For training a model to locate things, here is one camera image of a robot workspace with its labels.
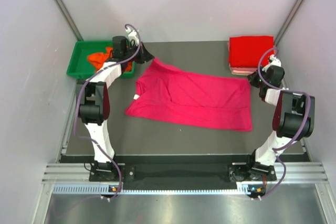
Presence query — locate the folded peach t-shirt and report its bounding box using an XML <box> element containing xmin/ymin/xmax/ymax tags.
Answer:
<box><xmin>230</xmin><ymin>68</ymin><xmax>257</xmax><ymax>76</ymax></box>

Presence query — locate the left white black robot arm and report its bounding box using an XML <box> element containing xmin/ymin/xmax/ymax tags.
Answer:
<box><xmin>76</xmin><ymin>31</ymin><xmax>154</xmax><ymax>182</ymax></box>

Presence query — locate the magenta pink t-shirt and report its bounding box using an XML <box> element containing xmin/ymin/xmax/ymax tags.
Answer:
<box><xmin>125</xmin><ymin>59</ymin><xmax>253</xmax><ymax>132</ymax></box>

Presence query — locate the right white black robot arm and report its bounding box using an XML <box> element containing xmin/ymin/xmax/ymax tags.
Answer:
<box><xmin>245</xmin><ymin>66</ymin><xmax>316</xmax><ymax>180</ymax></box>

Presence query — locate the aluminium frame rail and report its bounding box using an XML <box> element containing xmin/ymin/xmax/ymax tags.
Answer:
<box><xmin>41</xmin><ymin>163</ymin><xmax>92</xmax><ymax>183</ymax></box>

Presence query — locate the folded red t-shirt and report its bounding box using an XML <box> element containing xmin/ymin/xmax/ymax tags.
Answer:
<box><xmin>228</xmin><ymin>36</ymin><xmax>274</xmax><ymax>68</ymax></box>

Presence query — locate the orange t-shirt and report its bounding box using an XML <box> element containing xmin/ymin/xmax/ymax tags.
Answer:
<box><xmin>87</xmin><ymin>46</ymin><xmax>133</xmax><ymax>73</ymax></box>

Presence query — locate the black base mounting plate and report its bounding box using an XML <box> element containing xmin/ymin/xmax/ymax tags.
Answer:
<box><xmin>89</xmin><ymin>155</ymin><xmax>276</xmax><ymax>185</ymax></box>

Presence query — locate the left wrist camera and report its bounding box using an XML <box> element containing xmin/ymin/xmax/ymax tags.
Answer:
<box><xmin>125</xmin><ymin>27</ymin><xmax>140</xmax><ymax>46</ymax></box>

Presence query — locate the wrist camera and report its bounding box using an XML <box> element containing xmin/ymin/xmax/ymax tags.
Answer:
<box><xmin>261</xmin><ymin>54</ymin><xmax>282</xmax><ymax>72</ymax></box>
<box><xmin>125</xmin><ymin>27</ymin><xmax>140</xmax><ymax>46</ymax></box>

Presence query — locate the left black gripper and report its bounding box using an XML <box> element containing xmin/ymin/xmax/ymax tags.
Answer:
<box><xmin>123</xmin><ymin>41</ymin><xmax>154</xmax><ymax>64</ymax></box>

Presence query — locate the green plastic bin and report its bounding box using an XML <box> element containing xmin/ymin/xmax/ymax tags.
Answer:
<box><xmin>65</xmin><ymin>39</ymin><xmax>137</xmax><ymax>79</ymax></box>

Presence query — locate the slotted grey cable duct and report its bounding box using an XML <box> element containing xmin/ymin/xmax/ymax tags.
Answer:
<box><xmin>52</xmin><ymin>184</ymin><xmax>263</xmax><ymax>196</ymax></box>

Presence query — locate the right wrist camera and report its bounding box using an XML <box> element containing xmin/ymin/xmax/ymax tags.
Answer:
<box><xmin>261</xmin><ymin>54</ymin><xmax>282</xmax><ymax>72</ymax></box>

